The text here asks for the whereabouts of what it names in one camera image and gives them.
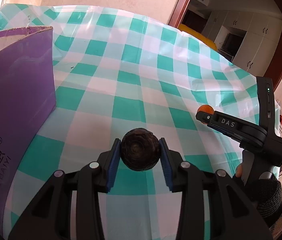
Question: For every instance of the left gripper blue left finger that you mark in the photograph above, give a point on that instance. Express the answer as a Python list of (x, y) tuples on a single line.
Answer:
[(112, 164)]

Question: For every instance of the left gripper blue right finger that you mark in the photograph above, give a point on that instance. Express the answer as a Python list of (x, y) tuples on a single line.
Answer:
[(165, 163)]

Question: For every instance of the dark purple passion fruit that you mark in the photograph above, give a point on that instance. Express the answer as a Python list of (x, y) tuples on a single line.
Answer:
[(140, 149)]

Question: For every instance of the orange tangerine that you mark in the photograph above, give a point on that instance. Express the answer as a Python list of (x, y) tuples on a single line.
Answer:
[(206, 109)]

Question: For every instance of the right hand black knit glove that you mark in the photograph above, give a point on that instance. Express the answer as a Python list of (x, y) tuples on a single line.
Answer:
[(266, 194)]

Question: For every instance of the teal white checkered tablecloth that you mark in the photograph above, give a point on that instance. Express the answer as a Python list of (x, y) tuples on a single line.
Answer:
[(114, 71)]

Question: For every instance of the purple cardboard box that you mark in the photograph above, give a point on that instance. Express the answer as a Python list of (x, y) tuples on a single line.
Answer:
[(27, 96)]

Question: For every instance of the white wall cabinets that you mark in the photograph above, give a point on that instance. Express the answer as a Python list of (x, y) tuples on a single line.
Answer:
[(246, 39)]

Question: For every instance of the red-brown door frame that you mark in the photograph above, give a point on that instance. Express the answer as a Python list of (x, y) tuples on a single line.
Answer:
[(178, 13)]

